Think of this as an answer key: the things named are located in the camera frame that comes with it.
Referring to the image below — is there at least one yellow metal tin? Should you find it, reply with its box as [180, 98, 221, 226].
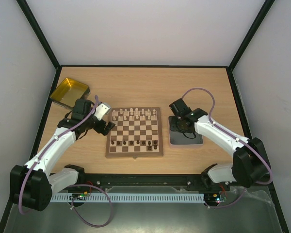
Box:
[50, 78, 91, 109]

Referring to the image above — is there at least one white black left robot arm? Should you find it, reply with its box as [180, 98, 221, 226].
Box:
[10, 98, 115, 215]

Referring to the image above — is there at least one white queen piece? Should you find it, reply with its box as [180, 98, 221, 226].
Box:
[129, 108, 134, 116]

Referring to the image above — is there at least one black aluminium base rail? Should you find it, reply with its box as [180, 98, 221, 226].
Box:
[16, 172, 272, 192]

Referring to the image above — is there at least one right control circuit board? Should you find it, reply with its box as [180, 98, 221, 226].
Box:
[204, 193, 227, 203]

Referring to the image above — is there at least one wooden chess board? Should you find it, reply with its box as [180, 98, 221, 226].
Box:
[105, 107, 163, 158]

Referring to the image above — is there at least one white slotted cable duct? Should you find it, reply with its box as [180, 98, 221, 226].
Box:
[50, 193, 204, 203]

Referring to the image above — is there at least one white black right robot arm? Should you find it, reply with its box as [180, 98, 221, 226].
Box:
[169, 99, 270, 190]

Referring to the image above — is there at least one black enclosure frame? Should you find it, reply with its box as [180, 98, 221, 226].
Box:
[0, 0, 289, 233]

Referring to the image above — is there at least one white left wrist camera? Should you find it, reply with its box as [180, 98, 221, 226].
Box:
[94, 102, 111, 121]

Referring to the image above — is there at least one control circuit board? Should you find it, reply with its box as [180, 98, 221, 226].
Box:
[69, 192, 91, 201]
[204, 193, 227, 203]

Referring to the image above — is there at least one left control circuit board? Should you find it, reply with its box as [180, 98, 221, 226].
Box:
[69, 192, 91, 201]

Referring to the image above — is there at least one silver metal tin tray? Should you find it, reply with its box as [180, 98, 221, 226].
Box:
[168, 116, 203, 148]

